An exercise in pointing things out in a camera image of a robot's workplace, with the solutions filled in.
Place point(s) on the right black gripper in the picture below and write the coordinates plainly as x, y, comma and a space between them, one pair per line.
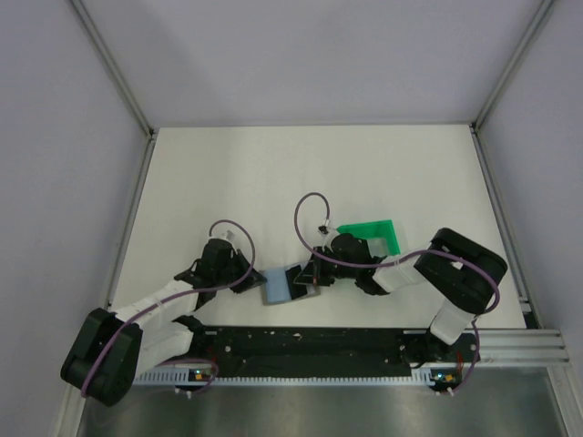
310, 275

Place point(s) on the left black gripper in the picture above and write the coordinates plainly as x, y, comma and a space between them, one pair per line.
252, 279

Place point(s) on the grey card holder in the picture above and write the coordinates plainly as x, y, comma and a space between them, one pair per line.
280, 287

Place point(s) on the green plastic bin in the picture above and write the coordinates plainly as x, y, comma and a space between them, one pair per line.
381, 229

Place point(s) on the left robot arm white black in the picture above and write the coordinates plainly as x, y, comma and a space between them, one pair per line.
112, 348

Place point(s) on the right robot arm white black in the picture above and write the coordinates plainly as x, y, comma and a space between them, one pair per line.
464, 272

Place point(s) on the silver VIP card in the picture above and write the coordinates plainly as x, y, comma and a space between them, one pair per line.
378, 247

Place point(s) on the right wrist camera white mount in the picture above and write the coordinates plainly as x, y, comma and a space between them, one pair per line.
325, 228

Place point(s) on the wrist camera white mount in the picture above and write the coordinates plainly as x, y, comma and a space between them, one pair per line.
325, 228
226, 235

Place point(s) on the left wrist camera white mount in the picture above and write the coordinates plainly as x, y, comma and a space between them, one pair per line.
226, 235

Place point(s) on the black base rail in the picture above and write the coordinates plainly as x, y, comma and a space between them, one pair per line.
324, 352

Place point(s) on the white slotted cable duct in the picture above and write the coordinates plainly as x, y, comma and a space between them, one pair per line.
191, 378

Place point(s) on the left aluminium frame post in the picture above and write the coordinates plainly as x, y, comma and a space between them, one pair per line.
110, 65

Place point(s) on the aluminium frame post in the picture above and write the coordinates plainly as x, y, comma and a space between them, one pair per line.
110, 65
528, 38

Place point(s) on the right aluminium frame post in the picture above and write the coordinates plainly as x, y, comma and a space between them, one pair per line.
528, 38

